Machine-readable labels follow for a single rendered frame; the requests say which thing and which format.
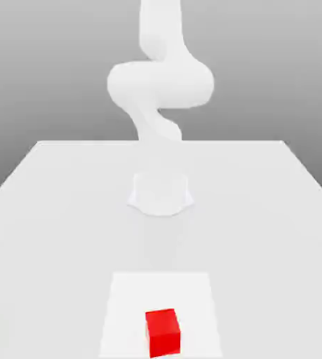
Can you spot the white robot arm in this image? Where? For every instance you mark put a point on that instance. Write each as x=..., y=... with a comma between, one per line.
x=160, y=84

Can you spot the small red cube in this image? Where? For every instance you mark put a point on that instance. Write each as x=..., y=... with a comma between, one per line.
x=163, y=333

